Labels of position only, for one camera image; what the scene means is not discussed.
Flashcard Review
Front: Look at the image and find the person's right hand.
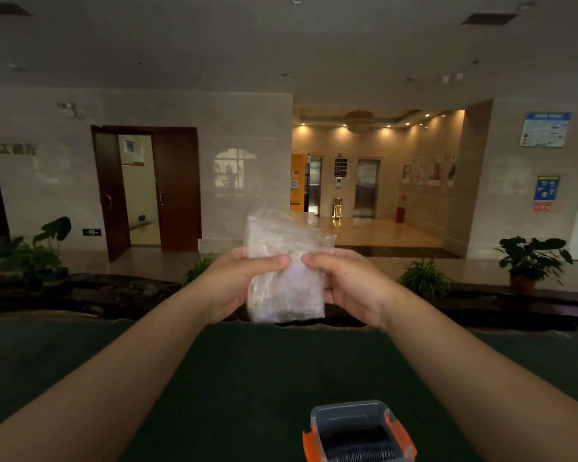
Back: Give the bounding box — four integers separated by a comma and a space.
301, 248, 401, 330

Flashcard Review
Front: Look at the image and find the person's left hand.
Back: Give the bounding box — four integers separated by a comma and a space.
191, 247, 291, 326

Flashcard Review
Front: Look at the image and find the clear plastic bag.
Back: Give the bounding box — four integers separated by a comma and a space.
244, 210, 338, 324

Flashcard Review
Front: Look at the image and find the person's right forearm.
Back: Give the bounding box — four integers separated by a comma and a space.
380, 292, 578, 462

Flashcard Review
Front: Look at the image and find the person's left forearm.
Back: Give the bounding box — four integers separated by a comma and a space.
0, 283, 213, 462

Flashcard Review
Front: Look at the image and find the small grass-like plant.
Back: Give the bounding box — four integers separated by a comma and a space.
183, 254, 216, 286

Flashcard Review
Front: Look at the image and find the silver elevator door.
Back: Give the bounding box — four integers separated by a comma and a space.
306, 157, 323, 216
354, 158, 381, 219

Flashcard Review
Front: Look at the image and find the orange vending kiosk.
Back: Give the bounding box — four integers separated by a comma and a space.
290, 154, 309, 213

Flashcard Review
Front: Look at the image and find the bushy grass-like potted plant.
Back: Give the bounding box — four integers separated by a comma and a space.
398, 259, 454, 300

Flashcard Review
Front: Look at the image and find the dark green table cloth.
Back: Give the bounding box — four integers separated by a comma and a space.
0, 316, 578, 462

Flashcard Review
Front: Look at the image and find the brown wooden double door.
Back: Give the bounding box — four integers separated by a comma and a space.
91, 125, 202, 263

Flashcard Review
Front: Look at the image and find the ceiling chandelier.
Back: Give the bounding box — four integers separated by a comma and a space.
343, 109, 375, 134

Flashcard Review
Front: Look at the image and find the clear box with orange clips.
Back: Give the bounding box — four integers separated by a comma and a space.
302, 400, 418, 462

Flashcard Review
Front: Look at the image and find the dark wooden ledge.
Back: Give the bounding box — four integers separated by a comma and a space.
0, 273, 578, 332

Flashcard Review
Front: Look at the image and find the potted plant in brown pot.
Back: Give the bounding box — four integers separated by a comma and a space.
494, 235, 574, 296

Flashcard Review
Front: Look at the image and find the large-leaf potted plant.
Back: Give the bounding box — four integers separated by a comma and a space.
0, 216, 73, 286

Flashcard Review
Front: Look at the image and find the small blue and red poster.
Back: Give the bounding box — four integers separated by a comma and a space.
532, 176, 560, 213

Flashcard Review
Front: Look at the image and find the row of framed wall pictures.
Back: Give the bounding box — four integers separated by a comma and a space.
402, 155, 458, 188

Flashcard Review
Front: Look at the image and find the large blue wall poster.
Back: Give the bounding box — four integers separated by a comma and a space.
519, 111, 573, 149

